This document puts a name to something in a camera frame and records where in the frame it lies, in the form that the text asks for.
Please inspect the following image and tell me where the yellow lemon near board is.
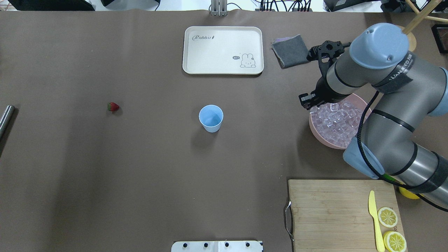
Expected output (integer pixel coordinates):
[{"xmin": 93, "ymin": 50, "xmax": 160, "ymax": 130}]
[{"xmin": 398, "ymin": 187, "xmax": 420, "ymax": 200}]

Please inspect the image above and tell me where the cream rabbit tray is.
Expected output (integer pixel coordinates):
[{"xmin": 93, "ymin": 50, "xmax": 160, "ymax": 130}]
[{"xmin": 182, "ymin": 26, "xmax": 264, "ymax": 75}]

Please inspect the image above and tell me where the lower lemon half slice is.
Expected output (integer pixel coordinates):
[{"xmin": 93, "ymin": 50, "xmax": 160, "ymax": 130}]
[{"xmin": 378, "ymin": 207, "xmax": 398, "ymax": 228}]

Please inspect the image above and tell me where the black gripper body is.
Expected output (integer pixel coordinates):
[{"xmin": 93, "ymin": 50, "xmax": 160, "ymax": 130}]
[{"xmin": 298, "ymin": 77, "xmax": 342, "ymax": 110}]

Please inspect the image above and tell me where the upper lemon half slice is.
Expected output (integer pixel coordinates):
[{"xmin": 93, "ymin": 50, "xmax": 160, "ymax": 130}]
[{"xmin": 383, "ymin": 231, "xmax": 407, "ymax": 252}]

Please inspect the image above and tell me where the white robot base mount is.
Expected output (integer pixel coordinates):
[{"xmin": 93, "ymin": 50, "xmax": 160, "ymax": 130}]
[{"xmin": 171, "ymin": 240, "xmax": 264, "ymax": 252}]

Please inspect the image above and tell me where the wooden cutting board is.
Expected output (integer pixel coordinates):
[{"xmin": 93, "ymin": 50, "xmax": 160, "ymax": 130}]
[{"xmin": 285, "ymin": 179, "xmax": 400, "ymax": 252}]

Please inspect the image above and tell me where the steel muddler black tip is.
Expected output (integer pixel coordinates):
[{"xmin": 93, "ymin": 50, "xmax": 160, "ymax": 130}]
[{"xmin": 0, "ymin": 105, "xmax": 15, "ymax": 139}]

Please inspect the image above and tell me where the light blue cup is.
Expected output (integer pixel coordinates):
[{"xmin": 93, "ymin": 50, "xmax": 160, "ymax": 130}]
[{"xmin": 198, "ymin": 105, "xmax": 224, "ymax": 133}]

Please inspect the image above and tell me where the yellow plastic knife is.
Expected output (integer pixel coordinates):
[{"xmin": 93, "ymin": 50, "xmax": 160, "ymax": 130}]
[{"xmin": 368, "ymin": 190, "xmax": 385, "ymax": 252}]

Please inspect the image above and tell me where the red strawberry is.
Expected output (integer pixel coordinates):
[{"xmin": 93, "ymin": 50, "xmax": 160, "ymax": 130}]
[{"xmin": 107, "ymin": 102, "xmax": 120, "ymax": 113}]

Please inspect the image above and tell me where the lemon half slice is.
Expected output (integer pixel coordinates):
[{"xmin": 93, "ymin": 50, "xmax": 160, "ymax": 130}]
[
  {"xmin": 378, "ymin": 207, "xmax": 398, "ymax": 228},
  {"xmin": 383, "ymin": 231, "xmax": 407, "ymax": 252}
]

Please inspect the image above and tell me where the wooden cup stand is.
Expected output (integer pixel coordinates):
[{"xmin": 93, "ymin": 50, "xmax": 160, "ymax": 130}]
[{"xmin": 399, "ymin": 0, "xmax": 448, "ymax": 52}]

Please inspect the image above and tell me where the grey folded cloth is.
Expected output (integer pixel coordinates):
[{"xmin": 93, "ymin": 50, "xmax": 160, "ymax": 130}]
[{"xmin": 271, "ymin": 34, "xmax": 309, "ymax": 69}]

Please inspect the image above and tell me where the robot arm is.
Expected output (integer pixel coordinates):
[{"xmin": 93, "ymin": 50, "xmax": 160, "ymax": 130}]
[{"xmin": 299, "ymin": 23, "xmax": 447, "ymax": 211}]

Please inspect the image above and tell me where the pink bowl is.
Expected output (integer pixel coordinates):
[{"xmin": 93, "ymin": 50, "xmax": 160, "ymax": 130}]
[{"xmin": 309, "ymin": 93, "xmax": 372, "ymax": 150}]

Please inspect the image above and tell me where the clear ice cubes pile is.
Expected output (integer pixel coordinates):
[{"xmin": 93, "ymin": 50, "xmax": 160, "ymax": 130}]
[{"xmin": 310, "ymin": 101, "xmax": 366, "ymax": 147}]

